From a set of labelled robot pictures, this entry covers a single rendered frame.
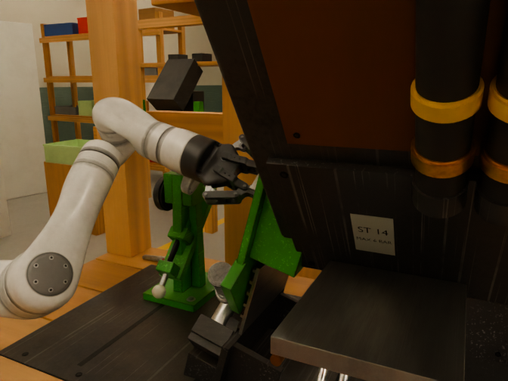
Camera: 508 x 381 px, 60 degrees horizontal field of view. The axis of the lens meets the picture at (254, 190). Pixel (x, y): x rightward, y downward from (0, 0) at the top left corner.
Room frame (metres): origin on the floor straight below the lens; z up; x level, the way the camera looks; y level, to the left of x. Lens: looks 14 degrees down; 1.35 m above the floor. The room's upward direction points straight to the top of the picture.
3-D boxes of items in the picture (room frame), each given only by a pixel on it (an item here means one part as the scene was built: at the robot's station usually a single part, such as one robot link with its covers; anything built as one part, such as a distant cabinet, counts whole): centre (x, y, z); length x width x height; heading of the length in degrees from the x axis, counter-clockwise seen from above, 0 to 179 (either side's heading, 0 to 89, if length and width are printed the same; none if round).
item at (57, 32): (6.68, 2.13, 1.13); 2.48 x 0.54 x 2.27; 59
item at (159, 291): (0.82, 0.18, 0.96); 0.06 x 0.03 x 0.06; 154
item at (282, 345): (0.50, -0.17, 1.11); 0.39 x 0.16 x 0.03; 154
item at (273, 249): (0.60, -0.05, 1.17); 0.13 x 0.12 x 0.20; 64
